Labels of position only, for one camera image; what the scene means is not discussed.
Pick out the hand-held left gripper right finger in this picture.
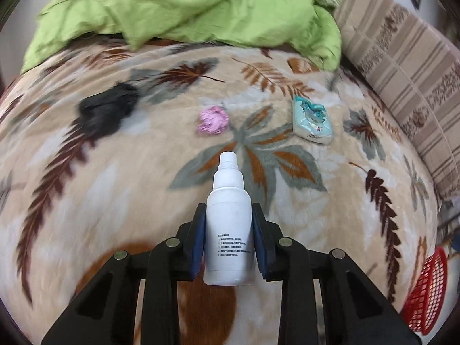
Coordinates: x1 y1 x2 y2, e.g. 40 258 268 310
252 203 423 345

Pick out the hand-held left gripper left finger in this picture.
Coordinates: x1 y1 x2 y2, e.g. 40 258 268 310
40 203 207 345

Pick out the white plastic bottle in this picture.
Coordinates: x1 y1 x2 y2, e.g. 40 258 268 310
203 151 256 286

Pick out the red plastic basket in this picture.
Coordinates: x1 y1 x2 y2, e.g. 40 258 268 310
400 246 450 336

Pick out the leaf print blanket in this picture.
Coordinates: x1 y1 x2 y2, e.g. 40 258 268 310
0 39 441 345

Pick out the pink crumpled paper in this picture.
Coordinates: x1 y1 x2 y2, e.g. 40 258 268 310
197 106 231 136

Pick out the teal tissue packet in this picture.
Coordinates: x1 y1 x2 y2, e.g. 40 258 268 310
292 95 333 145

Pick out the black cloth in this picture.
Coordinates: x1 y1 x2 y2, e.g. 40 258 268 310
78 82 139 138

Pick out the striped brown cushion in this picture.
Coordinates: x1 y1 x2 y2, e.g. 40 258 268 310
334 0 460 198

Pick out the green quilt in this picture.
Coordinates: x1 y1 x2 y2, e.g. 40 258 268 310
21 0 342 74

